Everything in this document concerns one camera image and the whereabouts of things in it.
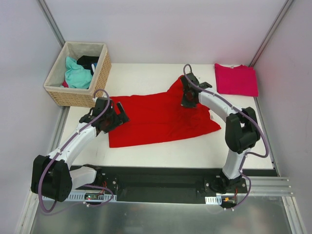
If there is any teal t shirt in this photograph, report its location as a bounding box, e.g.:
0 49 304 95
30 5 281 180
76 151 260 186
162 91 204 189
62 57 93 89

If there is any left aluminium corner post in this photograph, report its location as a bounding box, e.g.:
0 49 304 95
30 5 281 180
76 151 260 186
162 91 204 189
37 0 66 47

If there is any left slotted cable duct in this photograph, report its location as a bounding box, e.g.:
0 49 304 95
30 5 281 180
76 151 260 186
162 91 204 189
66 192 117 202

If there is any aluminium frame rail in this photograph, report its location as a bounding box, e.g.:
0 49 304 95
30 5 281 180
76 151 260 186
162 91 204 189
250 176 294 196

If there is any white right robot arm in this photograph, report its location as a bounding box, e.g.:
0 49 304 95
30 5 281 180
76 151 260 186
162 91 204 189
180 72 260 194

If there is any right aluminium corner post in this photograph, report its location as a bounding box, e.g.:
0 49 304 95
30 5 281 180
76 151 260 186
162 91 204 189
249 0 296 67

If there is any right slotted cable duct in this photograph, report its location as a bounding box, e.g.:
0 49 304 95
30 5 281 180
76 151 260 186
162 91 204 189
205 195 222 205

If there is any wicker laundry basket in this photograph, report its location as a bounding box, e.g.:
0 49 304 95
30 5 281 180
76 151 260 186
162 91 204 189
44 41 112 107

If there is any black printed t shirt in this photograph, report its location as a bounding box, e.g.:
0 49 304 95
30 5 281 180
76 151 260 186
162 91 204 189
77 55 99 75

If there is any aluminium corner post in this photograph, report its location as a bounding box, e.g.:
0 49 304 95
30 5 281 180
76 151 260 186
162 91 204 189
249 0 296 67
37 0 66 47

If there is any slotted cable duct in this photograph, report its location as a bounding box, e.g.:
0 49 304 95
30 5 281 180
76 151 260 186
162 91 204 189
66 192 117 202
205 195 222 205

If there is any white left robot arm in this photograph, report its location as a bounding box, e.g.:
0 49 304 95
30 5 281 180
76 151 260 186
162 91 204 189
31 97 130 202

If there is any red t shirt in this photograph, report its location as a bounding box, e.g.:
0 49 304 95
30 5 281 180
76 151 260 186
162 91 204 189
109 79 221 148

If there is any magenta t shirt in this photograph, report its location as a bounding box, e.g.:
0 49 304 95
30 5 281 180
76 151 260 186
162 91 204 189
214 63 259 97

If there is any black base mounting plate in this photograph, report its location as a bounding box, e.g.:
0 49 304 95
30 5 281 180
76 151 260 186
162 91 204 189
92 166 247 204

